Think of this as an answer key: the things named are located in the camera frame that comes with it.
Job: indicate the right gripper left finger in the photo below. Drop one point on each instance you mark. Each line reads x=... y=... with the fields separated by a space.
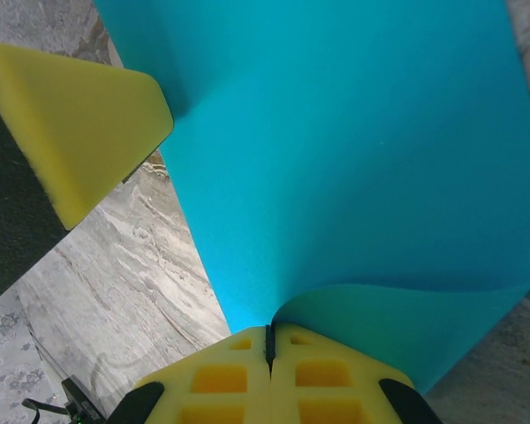
x=229 y=380

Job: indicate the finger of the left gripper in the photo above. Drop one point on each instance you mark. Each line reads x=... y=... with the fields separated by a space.
x=70 y=132

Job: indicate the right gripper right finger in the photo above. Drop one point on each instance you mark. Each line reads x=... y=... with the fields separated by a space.
x=318 y=380

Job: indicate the blue paper sheet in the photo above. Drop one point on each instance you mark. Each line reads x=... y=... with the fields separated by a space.
x=335 y=154

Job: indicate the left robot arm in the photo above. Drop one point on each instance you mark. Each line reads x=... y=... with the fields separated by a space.
x=81 y=406

